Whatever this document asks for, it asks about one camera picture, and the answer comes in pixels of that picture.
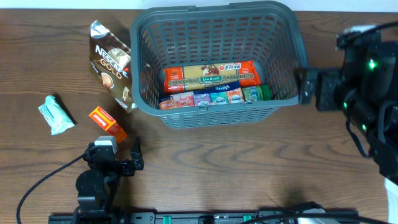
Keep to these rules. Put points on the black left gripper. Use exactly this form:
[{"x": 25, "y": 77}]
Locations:
[{"x": 129, "y": 169}]

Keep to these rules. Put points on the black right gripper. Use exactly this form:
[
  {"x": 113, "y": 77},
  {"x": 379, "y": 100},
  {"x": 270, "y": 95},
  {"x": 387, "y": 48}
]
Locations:
[{"x": 324, "y": 90}]

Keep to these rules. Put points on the green lid jar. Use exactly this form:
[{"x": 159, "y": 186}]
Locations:
[{"x": 257, "y": 93}]

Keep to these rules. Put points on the orange Redoxon box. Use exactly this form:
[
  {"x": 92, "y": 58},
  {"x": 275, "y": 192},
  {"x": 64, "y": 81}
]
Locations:
[{"x": 108, "y": 123}]

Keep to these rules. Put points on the Kleenex tissue multipack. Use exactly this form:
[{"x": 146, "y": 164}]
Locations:
[{"x": 226, "y": 94}]

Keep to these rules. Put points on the San Remo spaghetti packet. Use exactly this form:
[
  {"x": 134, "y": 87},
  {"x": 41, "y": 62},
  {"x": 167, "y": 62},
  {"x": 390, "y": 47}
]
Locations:
[{"x": 197, "y": 77}]

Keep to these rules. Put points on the Nescafe Gold coffee bag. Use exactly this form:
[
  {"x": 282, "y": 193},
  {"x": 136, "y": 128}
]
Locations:
[{"x": 110, "y": 63}]

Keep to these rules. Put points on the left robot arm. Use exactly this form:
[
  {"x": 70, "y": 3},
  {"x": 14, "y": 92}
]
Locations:
[{"x": 97, "y": 187}]

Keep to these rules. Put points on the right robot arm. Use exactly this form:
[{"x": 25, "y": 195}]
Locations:
[{"x": 364, "y": 89}]

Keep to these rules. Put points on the grey plastic basket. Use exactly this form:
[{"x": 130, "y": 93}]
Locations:
[{"x": 265, "y": 32}]

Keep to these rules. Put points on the light green wrapped packet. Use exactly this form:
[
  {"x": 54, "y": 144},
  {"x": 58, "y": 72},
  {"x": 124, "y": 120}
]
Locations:
[{"x": 55, "y": 116}]

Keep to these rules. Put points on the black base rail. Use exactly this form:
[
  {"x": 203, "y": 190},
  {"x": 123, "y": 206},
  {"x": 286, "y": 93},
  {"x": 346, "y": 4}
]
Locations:
[{"x": 168, "y": 218}]

